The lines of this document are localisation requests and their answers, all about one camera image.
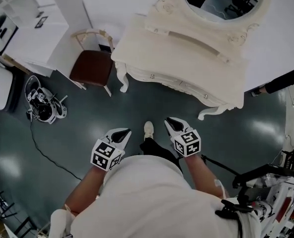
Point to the white dressing table drawer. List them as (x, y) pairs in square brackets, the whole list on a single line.
[(204, 95), (154, 77)]

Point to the white equipment rack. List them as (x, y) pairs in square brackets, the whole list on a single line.
[(281, 202)]

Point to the black waist clip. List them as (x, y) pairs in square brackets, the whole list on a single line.
[(232, 208)]

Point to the person's black trouser leg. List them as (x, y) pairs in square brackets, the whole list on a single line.
[(159, 152)]

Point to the wooden chair with brown seat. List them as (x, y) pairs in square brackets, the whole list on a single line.
[(92, 67)]

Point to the black metal chair frame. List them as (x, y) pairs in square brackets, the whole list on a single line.
[(5, 212)]

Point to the person's white shirt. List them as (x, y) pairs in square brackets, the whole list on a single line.
[(149, 202)]

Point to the white shelf cabinet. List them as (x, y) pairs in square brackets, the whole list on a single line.
[(32, 41)]

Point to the white dressing table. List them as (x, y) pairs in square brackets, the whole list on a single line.
[(162, 51)]

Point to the oval mirror with white frame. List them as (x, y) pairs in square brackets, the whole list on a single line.
[(221, 1)]

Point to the small black picture frame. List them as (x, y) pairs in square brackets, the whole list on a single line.
[(41, 22)]

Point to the black tripod stand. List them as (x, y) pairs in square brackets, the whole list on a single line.
[(258, 175)]

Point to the white forearm patch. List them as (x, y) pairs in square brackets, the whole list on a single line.
[(220, 187)]

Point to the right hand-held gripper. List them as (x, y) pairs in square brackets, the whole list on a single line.
[(186, 142)]

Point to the person's right forearm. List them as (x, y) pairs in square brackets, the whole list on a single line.
[(201, 172)]

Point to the person's white shoe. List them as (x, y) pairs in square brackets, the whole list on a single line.
[(148, 130)]

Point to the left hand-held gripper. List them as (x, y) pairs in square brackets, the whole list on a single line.
[(102, 152)]

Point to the person's left forearm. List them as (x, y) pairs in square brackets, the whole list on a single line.
[(87, 187)]

